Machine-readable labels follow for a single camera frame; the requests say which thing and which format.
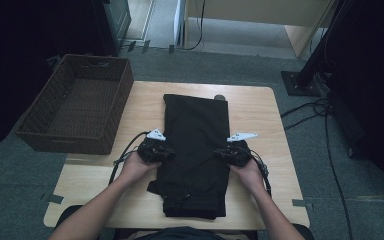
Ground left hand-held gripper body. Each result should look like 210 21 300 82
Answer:
136 128 167 164

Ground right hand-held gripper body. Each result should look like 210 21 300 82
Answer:
226 131 259 168

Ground black pants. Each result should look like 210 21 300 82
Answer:
146 93 231 220

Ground brown wicker basket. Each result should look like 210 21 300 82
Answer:
15 54 135 156

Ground person's left hand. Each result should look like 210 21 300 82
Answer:
119 151 163 186

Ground person's right hand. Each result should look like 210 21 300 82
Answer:
229 159 266 196

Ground grey floor tape strip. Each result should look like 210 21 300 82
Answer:
291 198 314 210

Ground person's dark shirt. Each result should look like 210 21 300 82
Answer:
136 226 228 240

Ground black metal stand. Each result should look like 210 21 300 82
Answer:
280 0 351 98

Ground black chair armrest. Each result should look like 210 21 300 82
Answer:
54 204 81 231
291 223 311 240

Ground dark cabinet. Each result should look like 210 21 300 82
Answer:
93 0 132 58

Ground white panel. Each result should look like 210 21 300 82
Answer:
173 0 186 47

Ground light wooden desk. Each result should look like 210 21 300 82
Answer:
183 0 336 58

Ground dark curtain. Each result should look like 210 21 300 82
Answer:
0 0 104 154
326 0 384 208

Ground left hand-held gripper cable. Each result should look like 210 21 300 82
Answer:
108 130 151 186

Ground hand-held gripper cable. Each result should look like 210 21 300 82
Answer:
249 149 273 198
108 130 151 186

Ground right hand-held gripper cable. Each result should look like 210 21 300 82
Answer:
249 149 273 198

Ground long black floor cable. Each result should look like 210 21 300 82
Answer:
323 106 354 240

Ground hanging black cable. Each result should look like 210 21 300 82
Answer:
182 0 206 52

